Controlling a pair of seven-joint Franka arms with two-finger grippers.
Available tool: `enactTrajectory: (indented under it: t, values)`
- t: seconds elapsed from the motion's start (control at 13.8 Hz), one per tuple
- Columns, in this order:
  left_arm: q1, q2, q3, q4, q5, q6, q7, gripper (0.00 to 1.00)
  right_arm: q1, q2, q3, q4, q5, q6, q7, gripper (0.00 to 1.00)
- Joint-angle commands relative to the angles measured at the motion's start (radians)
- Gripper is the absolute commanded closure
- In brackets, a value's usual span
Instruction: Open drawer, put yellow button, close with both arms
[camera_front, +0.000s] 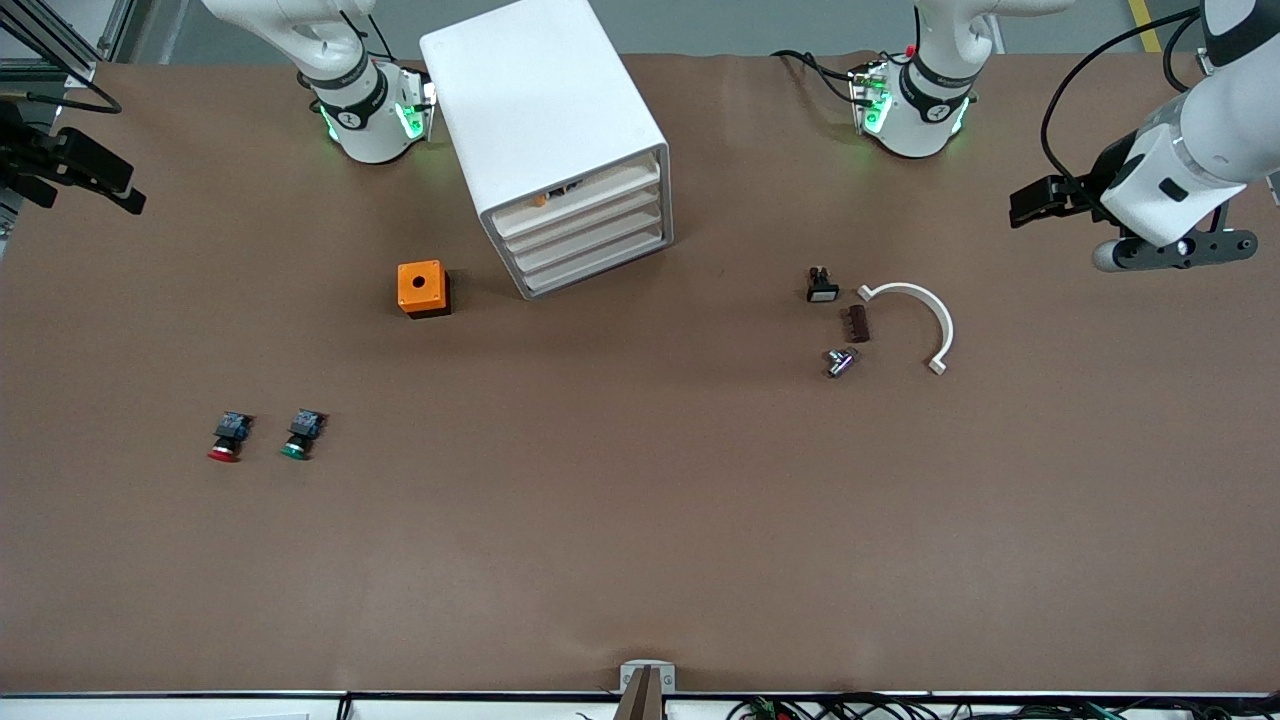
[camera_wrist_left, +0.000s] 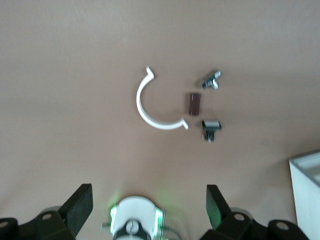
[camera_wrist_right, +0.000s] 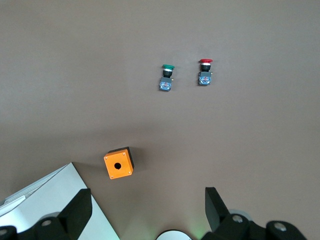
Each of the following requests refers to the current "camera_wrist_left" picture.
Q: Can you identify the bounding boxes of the white drawer cabinet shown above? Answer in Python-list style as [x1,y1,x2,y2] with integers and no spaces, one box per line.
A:
[288,149,320,240]

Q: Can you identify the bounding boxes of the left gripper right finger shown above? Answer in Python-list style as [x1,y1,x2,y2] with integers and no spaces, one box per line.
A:
[206,184,254,240]

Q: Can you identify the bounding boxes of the black square push button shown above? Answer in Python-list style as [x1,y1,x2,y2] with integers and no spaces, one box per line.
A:
[200,118,223,144]

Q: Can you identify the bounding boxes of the silver metal key switch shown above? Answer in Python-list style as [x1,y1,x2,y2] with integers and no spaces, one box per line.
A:
[201,69,222,91]

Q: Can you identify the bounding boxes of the white curved plastic clamp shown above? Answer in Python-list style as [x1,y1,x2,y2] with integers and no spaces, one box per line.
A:
[136,65,190,131]

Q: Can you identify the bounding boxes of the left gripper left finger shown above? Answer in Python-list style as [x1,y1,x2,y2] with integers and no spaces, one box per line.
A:
[34,183,94,240]

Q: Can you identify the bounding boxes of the brown terminal block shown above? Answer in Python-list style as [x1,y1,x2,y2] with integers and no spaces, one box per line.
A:
[186,92,202,117]

